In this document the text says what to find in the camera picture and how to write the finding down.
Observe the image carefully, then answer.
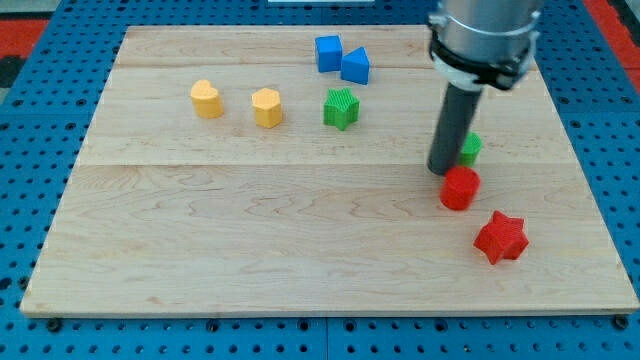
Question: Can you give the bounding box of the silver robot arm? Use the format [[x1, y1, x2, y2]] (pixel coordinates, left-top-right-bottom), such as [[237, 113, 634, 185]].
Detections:
[[426, 0, 544, 176]]

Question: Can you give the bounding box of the green cylinder block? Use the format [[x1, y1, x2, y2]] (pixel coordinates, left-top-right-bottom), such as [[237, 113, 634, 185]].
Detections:
[[458, 132, 482, 167]]

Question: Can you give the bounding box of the red cylinder block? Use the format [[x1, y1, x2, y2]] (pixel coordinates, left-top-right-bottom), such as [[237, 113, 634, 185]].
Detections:
[[439, 166, 481, 211]]

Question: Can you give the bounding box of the blue cube block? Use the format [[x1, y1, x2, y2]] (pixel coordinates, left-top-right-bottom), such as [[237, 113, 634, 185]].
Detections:
[[315, 35, 343, 73]]

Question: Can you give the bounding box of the wooden board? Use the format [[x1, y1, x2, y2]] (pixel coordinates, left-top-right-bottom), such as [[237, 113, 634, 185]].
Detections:
[[21, 26, 639, 318]]

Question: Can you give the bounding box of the green star block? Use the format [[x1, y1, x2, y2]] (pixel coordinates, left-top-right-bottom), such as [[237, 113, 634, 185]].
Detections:
[[323, 87, 360, 131]]

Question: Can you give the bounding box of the red star block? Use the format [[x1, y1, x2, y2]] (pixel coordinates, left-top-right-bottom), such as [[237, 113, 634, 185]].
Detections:
[[473, 210, 529, 265]]

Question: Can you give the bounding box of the yellow heart block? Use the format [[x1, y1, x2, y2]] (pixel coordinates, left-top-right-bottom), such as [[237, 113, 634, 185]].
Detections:
[[190, 79, 224, 119]]

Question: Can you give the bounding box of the blue triangle block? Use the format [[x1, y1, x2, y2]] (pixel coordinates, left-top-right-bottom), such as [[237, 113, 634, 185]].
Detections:
[[340, 47, 370, 85]]

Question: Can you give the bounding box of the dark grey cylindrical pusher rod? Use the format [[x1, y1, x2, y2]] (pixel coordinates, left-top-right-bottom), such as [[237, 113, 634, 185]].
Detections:
[[426, 84, 482, 176]]

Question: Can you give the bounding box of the yellow hexagon block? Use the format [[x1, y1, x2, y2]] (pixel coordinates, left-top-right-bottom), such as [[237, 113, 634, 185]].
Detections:
[[251, 88, 283, 128]]

